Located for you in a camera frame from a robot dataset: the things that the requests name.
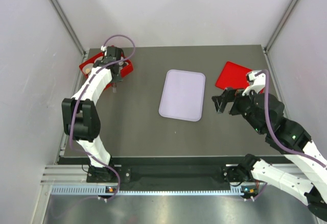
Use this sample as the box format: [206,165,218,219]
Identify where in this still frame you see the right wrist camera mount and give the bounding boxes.
[242,70,266,96]

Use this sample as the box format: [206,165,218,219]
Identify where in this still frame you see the lavender plastic tray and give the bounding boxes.
[158,70,206,122]

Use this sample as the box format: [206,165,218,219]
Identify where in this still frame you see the metal serving tongs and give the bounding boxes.
[111,81,118,93]

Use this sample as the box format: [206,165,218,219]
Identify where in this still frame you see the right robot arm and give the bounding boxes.
[212,88,326,220]

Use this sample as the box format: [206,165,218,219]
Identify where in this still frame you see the grey slotted cable duct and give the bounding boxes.
[51,185,257,196]

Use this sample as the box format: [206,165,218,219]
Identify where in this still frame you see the red chocolate box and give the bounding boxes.
[79,47,134,89]

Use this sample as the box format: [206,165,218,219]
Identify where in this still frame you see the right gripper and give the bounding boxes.
[211,84,265,134]

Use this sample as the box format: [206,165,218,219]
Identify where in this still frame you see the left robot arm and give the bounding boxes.
[61,47,124,183]

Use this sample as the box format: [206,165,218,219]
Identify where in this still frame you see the red box lid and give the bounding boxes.
[215,61,264,94]

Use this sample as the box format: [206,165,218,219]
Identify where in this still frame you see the aluminium frame rail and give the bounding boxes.
[49,0,86,56]

